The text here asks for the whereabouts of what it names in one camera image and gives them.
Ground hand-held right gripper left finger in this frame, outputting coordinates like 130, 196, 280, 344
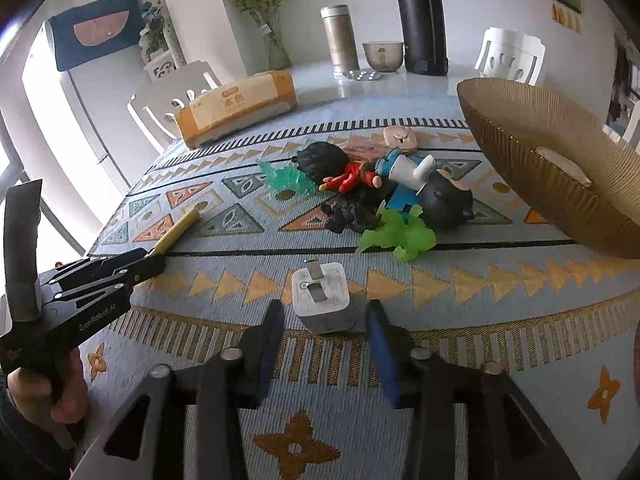
75, 300, 286, 480

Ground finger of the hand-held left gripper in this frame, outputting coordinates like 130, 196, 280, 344
52, 248, 151, 287
50, 257, 167, 309

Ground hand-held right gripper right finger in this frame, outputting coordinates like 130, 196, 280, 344
365, 300, 583, 480

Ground yellow pen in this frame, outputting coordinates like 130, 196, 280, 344
150, 208, 201, 256

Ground white charger plug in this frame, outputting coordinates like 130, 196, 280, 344
291, 258, 351, 335

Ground green translucent flame piece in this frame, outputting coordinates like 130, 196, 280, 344
356, 200, 437, 262

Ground small black figurine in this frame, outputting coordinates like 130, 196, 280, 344
320, 195, 383, 235

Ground blue white black-headed figurine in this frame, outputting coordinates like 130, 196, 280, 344
372, 152, 473, 233

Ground red black-haired figurine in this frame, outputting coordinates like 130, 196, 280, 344
295, 141, 382, 193

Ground gold ribbed bowl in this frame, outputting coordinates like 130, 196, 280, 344
456, 77, 640, 261

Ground person's left forearm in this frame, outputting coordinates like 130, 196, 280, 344
0, 395, 76, 478

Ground person's left hand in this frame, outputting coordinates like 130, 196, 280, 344
7, 350, 91, 426

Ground white refrigerator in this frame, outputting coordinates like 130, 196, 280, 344
22, 35, 166, 241

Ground white carved chair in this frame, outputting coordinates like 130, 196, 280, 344
127, 60, 223, 153
474, 27, 546, 87

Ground pale teal translucent flame piece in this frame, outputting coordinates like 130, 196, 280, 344
256, 158, 318, 195

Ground orange tissue pack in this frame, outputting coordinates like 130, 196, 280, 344
172, 71, 298, 150

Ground white carved plant stand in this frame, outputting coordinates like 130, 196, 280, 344
144, 57, 187, 83

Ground small pink square device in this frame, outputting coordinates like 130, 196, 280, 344
383, 126, 417, 152

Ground blue cloth with pink patch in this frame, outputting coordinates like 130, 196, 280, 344
46, 0, 142, 72

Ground green potted plant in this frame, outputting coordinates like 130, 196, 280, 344
140, 0, 168, 58

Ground white flat item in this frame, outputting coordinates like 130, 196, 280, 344
535, 146, 593, 188

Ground glass vase with flowers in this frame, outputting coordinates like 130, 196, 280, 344
217, 0, 293, 71

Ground small glass bowl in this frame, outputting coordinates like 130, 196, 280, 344
362, 41, 405, 74

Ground champagne metal thermos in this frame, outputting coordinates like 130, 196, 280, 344
320, 5, 361, 77

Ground tall black thermos bottle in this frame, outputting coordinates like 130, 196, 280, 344
389, 0, 449, 77

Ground wall photo collage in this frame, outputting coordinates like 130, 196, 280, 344
607, 35, 640, 126

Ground yellow wall decals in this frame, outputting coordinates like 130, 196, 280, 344
550, 4, 583, 33

